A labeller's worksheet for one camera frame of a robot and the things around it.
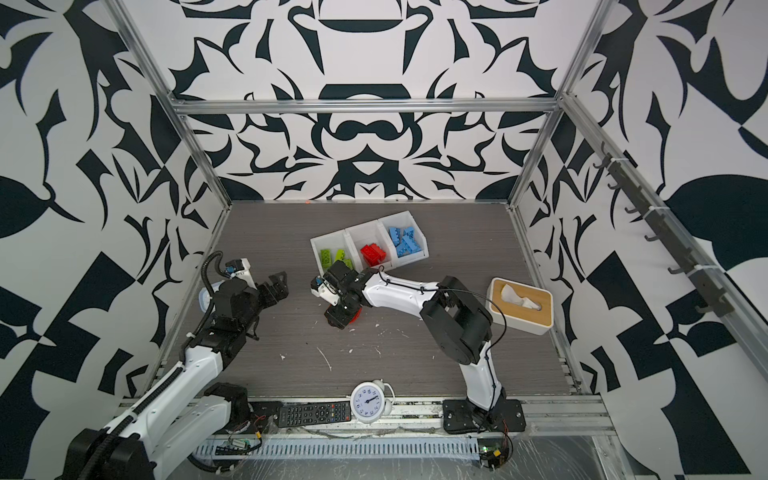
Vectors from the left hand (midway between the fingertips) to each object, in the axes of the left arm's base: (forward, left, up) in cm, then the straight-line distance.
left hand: (270, 274), depth 83 cm
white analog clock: (-30, -26, -12) cm, 42 cm away
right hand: (-7, -17, -11) cm, 21 cm away
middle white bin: (+23, -28, -11) cm, 38 cm away
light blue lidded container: (0, +23, -12) cm, 26 cm away
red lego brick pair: (+14, -28, -12) cm, 34 cm away
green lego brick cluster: (+13, -12, -13) cm, 22 cm away
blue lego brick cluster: (+18, -38, -9) cm, 43 cm away
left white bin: (+19, -15, -13) cm, 27 cm away
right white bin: (+27, -38, -10) cm, 48 cm away
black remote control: (-32, -13, -14) cm, 37 cm away
